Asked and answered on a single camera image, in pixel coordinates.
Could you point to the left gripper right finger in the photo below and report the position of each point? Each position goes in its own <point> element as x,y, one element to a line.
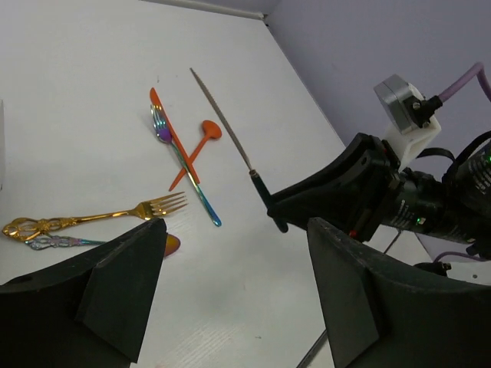
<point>380,312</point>

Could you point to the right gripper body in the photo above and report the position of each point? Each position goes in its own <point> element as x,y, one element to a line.
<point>374,183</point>

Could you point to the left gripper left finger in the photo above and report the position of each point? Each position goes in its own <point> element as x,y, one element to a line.
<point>91,308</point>

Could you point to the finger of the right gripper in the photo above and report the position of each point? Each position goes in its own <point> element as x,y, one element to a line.
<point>333,193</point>

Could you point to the gold knife black handle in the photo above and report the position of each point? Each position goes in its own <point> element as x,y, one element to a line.
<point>258,190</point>

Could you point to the iridescent blue purple fork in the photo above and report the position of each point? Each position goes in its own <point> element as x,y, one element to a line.
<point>164,135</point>

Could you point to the orange plastic knife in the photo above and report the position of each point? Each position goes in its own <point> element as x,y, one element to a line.
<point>155,100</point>

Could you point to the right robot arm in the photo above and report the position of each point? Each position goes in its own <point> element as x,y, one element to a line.
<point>455,208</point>

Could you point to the iridescent metal spoon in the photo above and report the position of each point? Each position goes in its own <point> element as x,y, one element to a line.
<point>54,241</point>

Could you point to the gold ornate fork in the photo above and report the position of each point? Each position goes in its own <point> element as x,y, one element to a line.
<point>26,229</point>

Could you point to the orange plastic spoon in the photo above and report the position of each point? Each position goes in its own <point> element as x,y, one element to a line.
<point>211,131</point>

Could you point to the white utensil container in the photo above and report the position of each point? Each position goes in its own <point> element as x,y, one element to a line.
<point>2,145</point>

